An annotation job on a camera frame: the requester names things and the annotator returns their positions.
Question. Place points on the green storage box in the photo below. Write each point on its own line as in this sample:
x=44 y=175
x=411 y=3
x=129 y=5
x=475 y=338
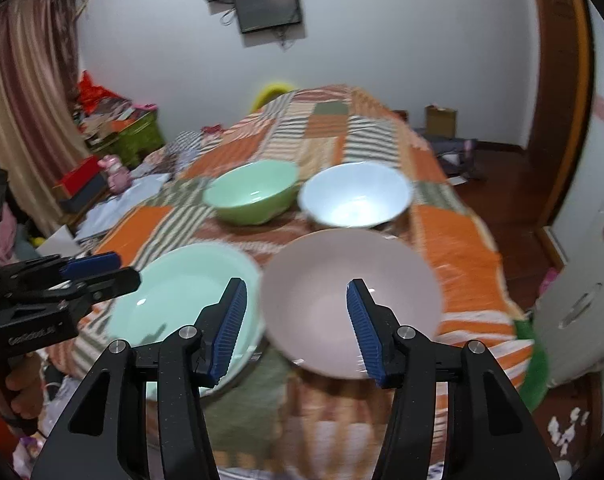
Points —
x=137 y=137

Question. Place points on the striped curtain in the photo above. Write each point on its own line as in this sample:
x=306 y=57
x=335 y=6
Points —
x=27 y=85

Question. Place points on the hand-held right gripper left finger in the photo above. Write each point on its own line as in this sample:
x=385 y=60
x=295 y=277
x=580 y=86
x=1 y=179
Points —
x=227 y=330

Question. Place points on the pile of papers and packets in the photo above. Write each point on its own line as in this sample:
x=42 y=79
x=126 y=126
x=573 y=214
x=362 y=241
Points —
x=107 y=115

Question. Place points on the yellow foam tube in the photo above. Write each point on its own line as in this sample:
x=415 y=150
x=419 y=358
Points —
x=269 y=89

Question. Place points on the pink rabbit toy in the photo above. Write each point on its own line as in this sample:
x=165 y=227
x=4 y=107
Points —
x=117 y=175

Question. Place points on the checkered patchwork blanket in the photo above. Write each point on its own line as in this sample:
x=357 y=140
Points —
x=187 y=145

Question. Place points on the person's left hand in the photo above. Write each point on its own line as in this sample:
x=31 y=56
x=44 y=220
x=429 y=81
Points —
x=24 y=385

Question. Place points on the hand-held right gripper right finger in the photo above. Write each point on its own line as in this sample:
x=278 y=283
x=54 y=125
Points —
x=364 y=335

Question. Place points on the small black monitor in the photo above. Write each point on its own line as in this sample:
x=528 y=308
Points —
x=267 y=7

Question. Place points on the white plastic stool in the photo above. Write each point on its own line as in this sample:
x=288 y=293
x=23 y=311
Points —
x=581 y=310

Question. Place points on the dark clothing heap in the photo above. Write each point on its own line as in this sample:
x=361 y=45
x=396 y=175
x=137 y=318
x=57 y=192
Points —
x=451 y=152

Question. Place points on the red box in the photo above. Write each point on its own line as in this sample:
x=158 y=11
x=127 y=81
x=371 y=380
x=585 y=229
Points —
x=79 y=175

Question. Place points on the white paper sheet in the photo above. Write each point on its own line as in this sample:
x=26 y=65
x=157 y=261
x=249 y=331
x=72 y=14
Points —
x=59 y=245

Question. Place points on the green bowl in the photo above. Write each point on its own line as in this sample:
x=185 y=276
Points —
x=252 y=187

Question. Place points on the dark grey box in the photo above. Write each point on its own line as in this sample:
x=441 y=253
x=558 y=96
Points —
x=84 y=197

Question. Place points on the green cloth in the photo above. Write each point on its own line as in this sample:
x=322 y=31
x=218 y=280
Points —
x=531 y=375

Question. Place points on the striped patchwork quilt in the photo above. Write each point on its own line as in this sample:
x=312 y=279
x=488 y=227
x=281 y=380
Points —
x=332 y=125

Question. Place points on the mint green plate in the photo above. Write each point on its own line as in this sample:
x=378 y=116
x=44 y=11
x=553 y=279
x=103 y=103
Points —
x=172 y=300

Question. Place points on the white bowl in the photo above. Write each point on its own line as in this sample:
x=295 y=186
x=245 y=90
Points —
x=357 y=195

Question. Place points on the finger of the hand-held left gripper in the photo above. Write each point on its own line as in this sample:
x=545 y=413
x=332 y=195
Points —
x=112 y=282
x=89 y=262

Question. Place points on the cardboard box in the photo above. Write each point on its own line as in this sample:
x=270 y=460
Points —
x=440 y=122

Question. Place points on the pink bowl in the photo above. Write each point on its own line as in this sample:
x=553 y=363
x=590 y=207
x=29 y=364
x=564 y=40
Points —
x=307 y=285

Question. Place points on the red plastic bag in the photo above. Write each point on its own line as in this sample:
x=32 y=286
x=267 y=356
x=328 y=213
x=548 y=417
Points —
x=89 y=90

